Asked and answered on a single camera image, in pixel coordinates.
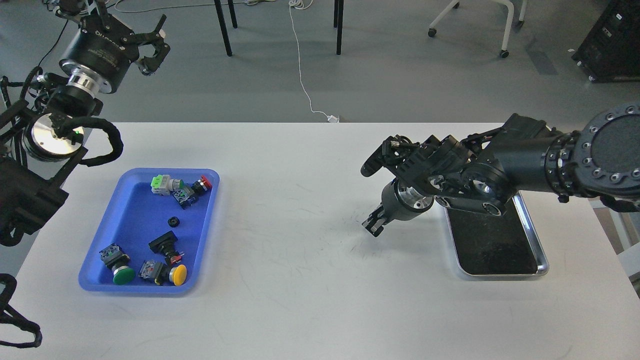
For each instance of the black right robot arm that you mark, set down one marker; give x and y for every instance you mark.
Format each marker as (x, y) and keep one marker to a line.
(483, 171)

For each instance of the yellow mushroom push button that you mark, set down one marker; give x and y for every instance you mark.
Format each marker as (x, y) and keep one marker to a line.
(159, 273)

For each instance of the blue plastic tray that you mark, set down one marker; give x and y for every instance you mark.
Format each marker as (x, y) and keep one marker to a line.
(135, 216)

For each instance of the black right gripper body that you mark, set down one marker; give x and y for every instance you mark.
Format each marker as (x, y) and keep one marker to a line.
(402, 202)

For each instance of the silver metal tray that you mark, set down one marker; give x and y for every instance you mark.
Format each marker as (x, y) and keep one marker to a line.
(497, 248)

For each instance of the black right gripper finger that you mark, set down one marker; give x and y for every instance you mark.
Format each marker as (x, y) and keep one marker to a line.
(375, 226)
(379, 212)

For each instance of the black equipment case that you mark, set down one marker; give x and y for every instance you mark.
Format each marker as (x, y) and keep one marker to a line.
(610, 53)

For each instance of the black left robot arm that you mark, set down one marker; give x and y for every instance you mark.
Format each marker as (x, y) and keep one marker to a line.
(52, 124)

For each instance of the red push button switch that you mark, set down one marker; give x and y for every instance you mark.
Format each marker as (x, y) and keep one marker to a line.
(187, 194)

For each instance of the green mushroom push button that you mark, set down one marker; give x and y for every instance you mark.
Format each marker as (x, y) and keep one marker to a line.
(117, 261)

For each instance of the black push button switch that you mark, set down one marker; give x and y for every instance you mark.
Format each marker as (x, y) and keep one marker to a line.
(165, 245)

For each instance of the green white push button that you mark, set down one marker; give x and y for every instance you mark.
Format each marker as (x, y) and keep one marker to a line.
(165, 185)

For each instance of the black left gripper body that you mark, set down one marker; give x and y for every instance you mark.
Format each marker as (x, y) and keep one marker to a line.
(102, 52)

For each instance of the white office chair base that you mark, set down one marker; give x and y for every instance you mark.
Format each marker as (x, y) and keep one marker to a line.
(511, 18)

